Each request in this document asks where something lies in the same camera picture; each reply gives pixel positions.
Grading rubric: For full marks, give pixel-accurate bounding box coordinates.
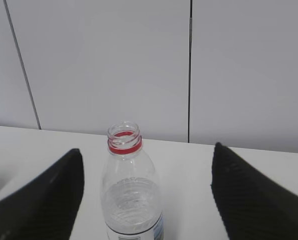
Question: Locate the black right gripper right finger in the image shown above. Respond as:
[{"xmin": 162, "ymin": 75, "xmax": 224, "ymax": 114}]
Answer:
[{"xmin": 211, "ymin": 142, "xmax": 298, "ymax": 240}]

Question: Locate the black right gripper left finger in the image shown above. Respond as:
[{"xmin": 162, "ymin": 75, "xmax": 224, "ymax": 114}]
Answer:
[{"xmin": 0, "ymin": 148, "xmax": 85, "ymax": 240}]

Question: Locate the clear water bottle red label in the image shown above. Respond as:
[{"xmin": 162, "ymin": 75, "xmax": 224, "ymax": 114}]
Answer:
[{"xmin": 100, "ymin": 121, "xmax": 164, "ymax": 240}]

